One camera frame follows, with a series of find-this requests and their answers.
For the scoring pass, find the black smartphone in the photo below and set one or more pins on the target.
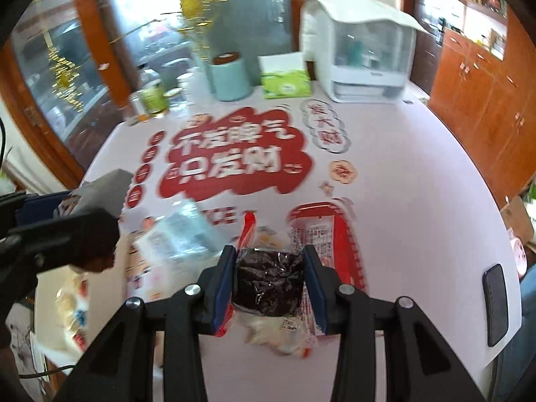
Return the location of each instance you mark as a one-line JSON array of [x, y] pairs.
[[498, 305]]

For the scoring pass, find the white countertop appliance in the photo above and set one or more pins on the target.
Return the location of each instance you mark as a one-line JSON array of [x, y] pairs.
[[358, 50]]

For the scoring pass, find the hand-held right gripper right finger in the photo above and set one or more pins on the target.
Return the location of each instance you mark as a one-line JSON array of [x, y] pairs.
[[315, 289]]

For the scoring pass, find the clear blue-printed snack packet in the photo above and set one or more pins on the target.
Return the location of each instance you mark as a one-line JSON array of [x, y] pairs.
[[180, 234]]

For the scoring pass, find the cardboard box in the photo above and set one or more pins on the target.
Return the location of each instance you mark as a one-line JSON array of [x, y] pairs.
[[517, 217]]

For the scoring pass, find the wooden framed glass door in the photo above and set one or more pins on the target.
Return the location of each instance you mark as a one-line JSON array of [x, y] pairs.
[[259, 21]]

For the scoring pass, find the dark-filled red-edged snack packet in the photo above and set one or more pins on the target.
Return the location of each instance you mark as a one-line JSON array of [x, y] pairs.
[[268, 280]]

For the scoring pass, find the red white snack bag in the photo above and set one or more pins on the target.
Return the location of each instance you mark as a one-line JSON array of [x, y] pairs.
[[331, 226]]

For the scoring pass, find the brown wooden cabinets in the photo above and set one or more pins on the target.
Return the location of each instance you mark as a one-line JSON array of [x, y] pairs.
[[481, 92]]

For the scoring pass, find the green tissue box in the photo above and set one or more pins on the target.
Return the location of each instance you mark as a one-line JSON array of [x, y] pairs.
[[284, 79]]

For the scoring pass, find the brown entry door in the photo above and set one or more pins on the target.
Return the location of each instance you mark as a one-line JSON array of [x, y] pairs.
[[427, 21]]

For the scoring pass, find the person's blue jeans leg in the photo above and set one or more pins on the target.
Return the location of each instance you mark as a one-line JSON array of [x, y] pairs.
[[523, 343]]

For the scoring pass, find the wooden display shelf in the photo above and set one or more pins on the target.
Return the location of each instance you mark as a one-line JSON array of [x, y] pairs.
[[481, 4]]

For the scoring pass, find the bottle of yellow liquid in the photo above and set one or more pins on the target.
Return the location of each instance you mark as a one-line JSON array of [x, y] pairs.
[[153, 92]]

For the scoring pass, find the grey foil snack packet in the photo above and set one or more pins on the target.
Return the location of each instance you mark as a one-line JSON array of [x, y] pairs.
[[109, 188]]

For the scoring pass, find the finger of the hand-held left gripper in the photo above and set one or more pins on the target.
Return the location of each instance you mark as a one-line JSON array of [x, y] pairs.
[[33, 209], [63, 236]]

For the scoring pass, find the clear packet of yellow crackers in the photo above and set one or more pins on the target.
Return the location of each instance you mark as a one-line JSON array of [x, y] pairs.
[[68, 298]]

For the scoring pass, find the gold door ornament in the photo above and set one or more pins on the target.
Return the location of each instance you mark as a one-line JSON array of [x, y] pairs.
[[190, 6], [63, 72]]

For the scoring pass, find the white plastic tray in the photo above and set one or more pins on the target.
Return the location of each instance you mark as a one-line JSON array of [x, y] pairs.
[[50, 343]]

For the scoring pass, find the teal canister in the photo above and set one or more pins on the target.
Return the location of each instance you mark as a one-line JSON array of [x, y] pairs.
[[229, 76]]

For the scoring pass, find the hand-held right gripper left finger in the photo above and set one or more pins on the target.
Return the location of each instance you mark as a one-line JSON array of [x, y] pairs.
[[224, 289]]

